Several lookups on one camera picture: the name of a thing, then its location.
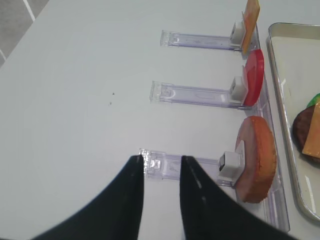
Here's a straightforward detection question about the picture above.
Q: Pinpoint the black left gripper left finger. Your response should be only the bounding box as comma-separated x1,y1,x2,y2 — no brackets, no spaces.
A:
36,155,144,240

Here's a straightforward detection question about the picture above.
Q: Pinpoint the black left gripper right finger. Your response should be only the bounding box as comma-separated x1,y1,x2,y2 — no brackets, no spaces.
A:
180,155,292,240

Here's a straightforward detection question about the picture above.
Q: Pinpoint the cheese slice on tray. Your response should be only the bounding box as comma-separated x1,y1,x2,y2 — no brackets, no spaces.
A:
302,101,320,162

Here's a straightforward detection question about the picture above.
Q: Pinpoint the brown meat patty on tray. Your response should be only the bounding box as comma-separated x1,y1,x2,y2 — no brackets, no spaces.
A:
292,106,319,163

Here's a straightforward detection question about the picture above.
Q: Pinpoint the upright red tomato slice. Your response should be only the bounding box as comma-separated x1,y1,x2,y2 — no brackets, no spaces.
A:
243,49,265,107

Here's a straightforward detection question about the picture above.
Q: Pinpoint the green lettuce on tray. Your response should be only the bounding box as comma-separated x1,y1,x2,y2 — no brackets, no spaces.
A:
306,93,320,108

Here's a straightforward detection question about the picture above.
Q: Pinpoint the upright cheese slice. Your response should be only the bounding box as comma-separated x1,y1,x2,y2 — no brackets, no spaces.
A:
241,0,260,54

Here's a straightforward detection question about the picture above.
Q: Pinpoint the upright bun slice in left rack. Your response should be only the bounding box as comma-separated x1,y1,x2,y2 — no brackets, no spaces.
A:
235,116,277,204

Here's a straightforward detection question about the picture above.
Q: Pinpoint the clear acrylic food rack left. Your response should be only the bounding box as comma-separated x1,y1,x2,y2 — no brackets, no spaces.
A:
139,22,290,232

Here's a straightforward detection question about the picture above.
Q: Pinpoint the white metal tray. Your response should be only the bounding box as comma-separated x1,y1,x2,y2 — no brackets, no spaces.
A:
267,22,320,223

